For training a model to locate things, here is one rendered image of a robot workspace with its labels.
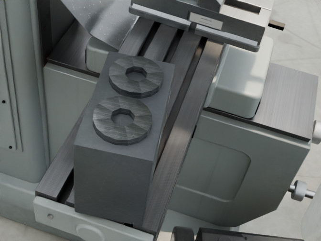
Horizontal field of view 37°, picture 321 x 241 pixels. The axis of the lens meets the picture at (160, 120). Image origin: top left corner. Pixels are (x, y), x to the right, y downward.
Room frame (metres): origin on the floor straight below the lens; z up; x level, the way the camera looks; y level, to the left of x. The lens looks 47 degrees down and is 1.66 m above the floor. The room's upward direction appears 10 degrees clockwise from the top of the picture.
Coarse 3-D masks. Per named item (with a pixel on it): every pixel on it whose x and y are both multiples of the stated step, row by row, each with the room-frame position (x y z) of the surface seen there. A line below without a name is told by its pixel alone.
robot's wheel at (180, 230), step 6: (174, 228) 0.65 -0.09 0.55; (180, 228) 0.64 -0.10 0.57; (186, 228) 0.65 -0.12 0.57; (174, 234) 0.62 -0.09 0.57; (180, 234) 0.61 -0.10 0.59; (186, 234) 0.62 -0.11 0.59; (192, 234) 0.62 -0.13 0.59; (174, 240) 0.60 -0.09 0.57; (180, 240) 0.59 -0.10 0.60; (186, 240) 0.60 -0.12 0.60; (192, 240) 0.60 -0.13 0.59
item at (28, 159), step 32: (0, 0) 0.97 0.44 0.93; (32, 0) 0.99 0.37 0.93; (0, 32) 0.97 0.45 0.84; (32, 32) 0.99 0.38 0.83; (64, 32) 1.16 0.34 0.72; (0, 64) 0.96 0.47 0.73; (32, 64) 0.98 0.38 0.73; (0, 96) 0.96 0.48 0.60; (32, 96) 0.97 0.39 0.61; (0, 128) 0.96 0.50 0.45; (32, 128) 0.96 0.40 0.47; (0, 160) 0.97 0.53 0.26; (32, 160) 0.96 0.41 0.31
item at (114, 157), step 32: (128, 64) 0.60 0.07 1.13; (160, 64) 0.63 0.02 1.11; (96, 96) 0.53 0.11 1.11; (128, 96) 0.54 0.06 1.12; (160, 96) 0.55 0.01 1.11; (96, 128) 0.45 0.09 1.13; (128, 128) 0.46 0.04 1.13; (160, 128) 0.49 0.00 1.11; (96, 160) 0.42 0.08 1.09; (128, 160) 0.42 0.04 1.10; (96, 192) 0.42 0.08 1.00; (128, 192) 0.42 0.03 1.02
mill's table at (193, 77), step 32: (160, 32) 0.97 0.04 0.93; (192, 32) 0.99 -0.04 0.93; (192, 64) 0.90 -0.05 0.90; (192, 96) 0.76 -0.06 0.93; (192, 128) 0.67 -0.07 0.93; (64, 160) 0.53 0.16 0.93; (160, 160) 0.57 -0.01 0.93; (64, 192) 0.48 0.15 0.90; (160, 192) 0.50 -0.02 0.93; (64, 224) 0.43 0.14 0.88; (96, 224) 0.42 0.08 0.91; (128, 224) 0.44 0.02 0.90; (160, 224) 0.46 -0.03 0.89
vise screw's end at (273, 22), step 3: (270, 21) 1.02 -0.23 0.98; (273, 21) 1.02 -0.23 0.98; (276, 21) 1.03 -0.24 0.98; (270, 24) 1.02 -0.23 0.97; (273, 24) 1.01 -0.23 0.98; (276, 24) 1.01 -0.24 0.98; (279, 24) 1.01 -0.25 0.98; (282, 24) 1.02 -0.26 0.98; (273, 27) 1.01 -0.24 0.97; (276, 27) 1.01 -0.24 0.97; (279, 27) 1.01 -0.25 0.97; (282, 27) 1.01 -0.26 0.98; (282, 30) 1.01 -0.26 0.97
